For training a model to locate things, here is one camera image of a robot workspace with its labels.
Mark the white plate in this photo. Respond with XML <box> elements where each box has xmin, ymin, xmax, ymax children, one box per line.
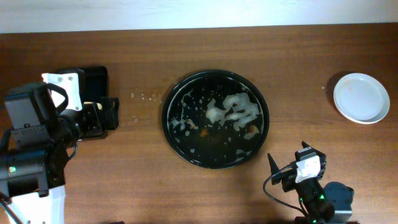
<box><xmin>333</xmin><ymin>72</ymin><xmax>391</xmax><ymax>125</ymax></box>

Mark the yellow sponge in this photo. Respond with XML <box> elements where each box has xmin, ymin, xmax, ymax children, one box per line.
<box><xmin>83</xmin><ymin>101</ymin><xmax>103</xmax><ymax>110</ymax></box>

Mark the black round tray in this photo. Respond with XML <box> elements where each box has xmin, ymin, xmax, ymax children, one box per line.
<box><xmin>161</xmin><ymin>70</ymin><xmax>270</xmax><ymax>169</ymax></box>

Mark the right black cable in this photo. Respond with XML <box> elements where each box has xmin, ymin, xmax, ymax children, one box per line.
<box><xmin>262</xmin><ymin>164</ymin><xmax>308</xmax><ymax>218</ymax></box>

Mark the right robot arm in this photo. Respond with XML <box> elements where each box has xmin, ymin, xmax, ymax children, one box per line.
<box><xmin>263</xmin><ymin>141</ymin><xmax>354</xmax><ymax>224</ymax></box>

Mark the black rectangular tray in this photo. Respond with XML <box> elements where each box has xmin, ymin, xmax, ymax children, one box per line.
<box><xmin>57</xmin><ymin>65</ymin><xmax>109</xmax><ymax>141</ymax></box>

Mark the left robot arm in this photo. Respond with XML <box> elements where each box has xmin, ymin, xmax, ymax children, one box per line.
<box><xmin>1</xmin><ymin>82</ymin><xmax>119</xmax><ymax>223</ymax></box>

